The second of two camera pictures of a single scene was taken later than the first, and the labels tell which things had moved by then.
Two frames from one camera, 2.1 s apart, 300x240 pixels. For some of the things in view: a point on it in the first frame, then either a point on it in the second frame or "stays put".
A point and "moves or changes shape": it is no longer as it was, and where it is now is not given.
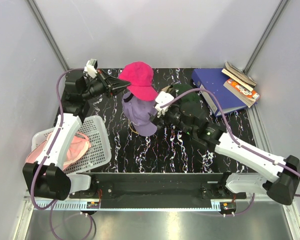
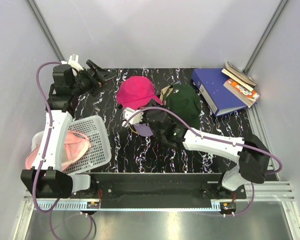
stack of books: x=240 y=84 stays put
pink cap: x=77 y=146 stays put
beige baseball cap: x=167 y=89 stays put
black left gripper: x=112 y=85 → x=100 y=76
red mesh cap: x=140 y=75 moves or changes shape
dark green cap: x=189 y=102 stays put
